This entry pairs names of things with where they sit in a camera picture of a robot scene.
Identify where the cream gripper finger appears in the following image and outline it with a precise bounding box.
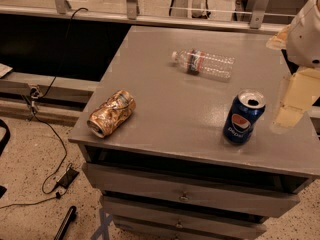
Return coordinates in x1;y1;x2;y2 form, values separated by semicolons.
266;25;289;50
272;67;320;130

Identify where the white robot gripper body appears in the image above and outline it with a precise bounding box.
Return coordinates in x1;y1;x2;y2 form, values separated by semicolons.
286;0;320;68

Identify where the blue pepsi can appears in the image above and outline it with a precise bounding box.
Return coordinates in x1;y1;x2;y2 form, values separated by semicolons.
223;89;266;145

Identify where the crushed orange soda can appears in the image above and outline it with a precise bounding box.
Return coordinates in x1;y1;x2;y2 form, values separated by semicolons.
87;90;136;138

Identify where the clear plastic water bottle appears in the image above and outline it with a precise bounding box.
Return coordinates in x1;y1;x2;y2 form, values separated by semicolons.
172;49;235;82

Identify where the middle grey drawer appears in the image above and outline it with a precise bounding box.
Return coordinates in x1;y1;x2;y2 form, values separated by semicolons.
100;195;268;240

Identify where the grey drawer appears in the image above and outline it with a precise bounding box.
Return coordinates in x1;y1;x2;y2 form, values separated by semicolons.
83;163;299;217
111;215;214;240
100;195;268;240

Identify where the top grey drawer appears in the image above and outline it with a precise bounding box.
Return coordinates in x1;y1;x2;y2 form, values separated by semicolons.
83;163;299;217

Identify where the grey drawer cabinet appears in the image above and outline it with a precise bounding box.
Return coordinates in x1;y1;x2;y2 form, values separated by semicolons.
70;26;320;225

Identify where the bottom grey drawer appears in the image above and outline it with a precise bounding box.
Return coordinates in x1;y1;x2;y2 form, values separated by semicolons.
111;215;214;240

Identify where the metal window railing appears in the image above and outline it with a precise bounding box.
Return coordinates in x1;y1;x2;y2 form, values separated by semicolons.
0;0;307;33

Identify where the black power adapter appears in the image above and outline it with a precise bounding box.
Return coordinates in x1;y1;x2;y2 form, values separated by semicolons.
57;167;79;189

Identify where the black bar on floor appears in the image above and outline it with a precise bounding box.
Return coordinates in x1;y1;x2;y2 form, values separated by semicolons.
54;206;77;240

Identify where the black cable on floor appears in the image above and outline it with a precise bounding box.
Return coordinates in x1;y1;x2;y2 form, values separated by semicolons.
0;7;89;210

